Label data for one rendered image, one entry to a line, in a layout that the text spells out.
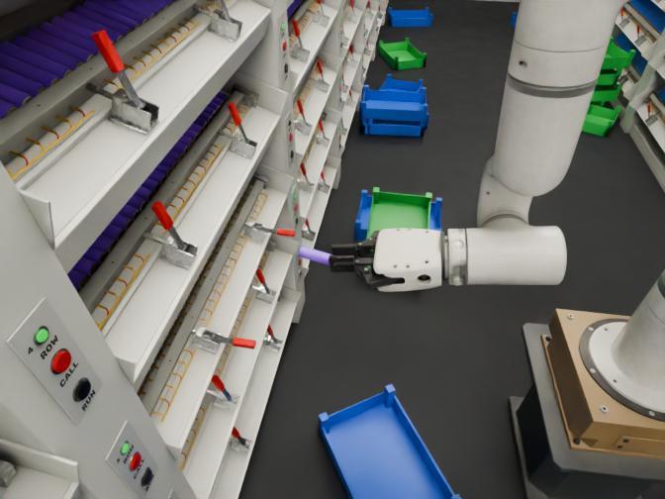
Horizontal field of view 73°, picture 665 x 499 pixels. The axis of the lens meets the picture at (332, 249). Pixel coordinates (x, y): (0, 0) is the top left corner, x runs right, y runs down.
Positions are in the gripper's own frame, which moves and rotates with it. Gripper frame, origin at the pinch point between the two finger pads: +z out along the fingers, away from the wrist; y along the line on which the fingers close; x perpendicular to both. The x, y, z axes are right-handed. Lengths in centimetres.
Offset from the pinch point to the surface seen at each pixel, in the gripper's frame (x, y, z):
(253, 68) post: 20.1, 30.7, 18.5
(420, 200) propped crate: -48, 80, -9
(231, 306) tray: -7.8, -3.6, 20.7
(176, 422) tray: -7.5, -25.0, 21.5
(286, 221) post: -16.5, 30.8, 21.0
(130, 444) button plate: 5.5, -33.9, 17.3
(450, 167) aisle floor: -64, 124, -21
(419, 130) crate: -58, 149, -7
